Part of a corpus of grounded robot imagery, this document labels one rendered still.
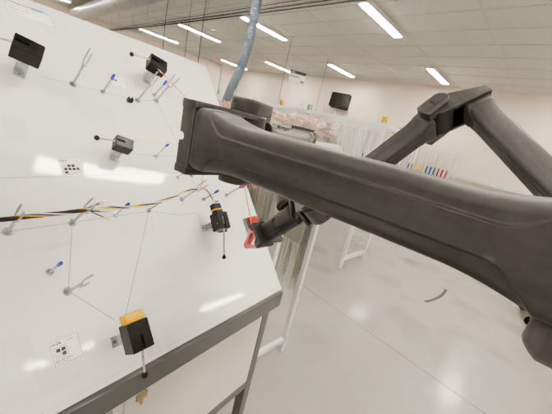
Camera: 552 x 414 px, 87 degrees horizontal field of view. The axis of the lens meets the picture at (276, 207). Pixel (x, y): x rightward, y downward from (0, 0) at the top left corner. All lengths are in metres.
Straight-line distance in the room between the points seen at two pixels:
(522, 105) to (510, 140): 8.00
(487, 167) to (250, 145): 8.45
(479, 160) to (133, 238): 8.31
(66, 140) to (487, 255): 0.90
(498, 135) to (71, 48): 1.12
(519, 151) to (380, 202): 0.56
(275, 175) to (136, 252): 0.67
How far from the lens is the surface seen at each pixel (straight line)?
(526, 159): 0.73
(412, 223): 0.19
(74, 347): 0.80
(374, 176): 0.20
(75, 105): 1.00
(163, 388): 1.03
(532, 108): 8.72
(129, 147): 0.89
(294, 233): 1.89
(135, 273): 0.85
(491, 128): 0.78
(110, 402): 0.85
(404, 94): 9.49
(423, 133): 0.79
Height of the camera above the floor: 1.49
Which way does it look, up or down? 16 degrees down
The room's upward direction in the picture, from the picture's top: 13 degrees clockwise
